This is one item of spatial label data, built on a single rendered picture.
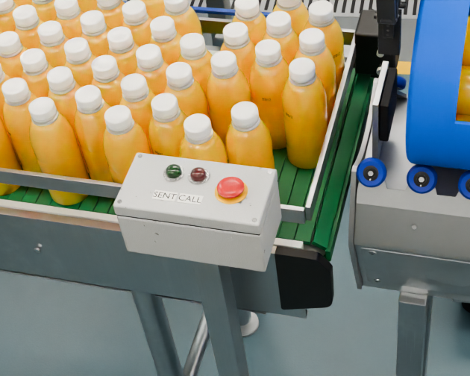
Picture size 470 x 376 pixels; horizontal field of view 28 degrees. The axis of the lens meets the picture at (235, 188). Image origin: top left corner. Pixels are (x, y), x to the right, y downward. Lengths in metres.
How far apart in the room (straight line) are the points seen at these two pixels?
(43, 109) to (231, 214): 0.37
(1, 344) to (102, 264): 1.01
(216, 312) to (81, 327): 1.11
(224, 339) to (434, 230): 0.37
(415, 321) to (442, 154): 0.48
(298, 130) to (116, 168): 0.28
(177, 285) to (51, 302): 1.06
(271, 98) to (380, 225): 0.26
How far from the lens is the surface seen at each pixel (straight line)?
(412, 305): 1.68
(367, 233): 1.48
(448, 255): 1.48
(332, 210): 1.46
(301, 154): 1.49
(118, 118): 1.37
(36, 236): 1.58
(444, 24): 1.27
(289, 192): 1.48
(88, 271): 1.61
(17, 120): 1.48
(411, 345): 1.79
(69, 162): 1.47
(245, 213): 1.20
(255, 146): 1.35
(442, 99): 1.26
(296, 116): 1.43
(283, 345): 2.38
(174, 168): 1.25
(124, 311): 2.50
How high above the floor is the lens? 2.00
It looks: 47 degrees down
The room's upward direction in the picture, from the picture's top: 9 degrees counter-clockwise
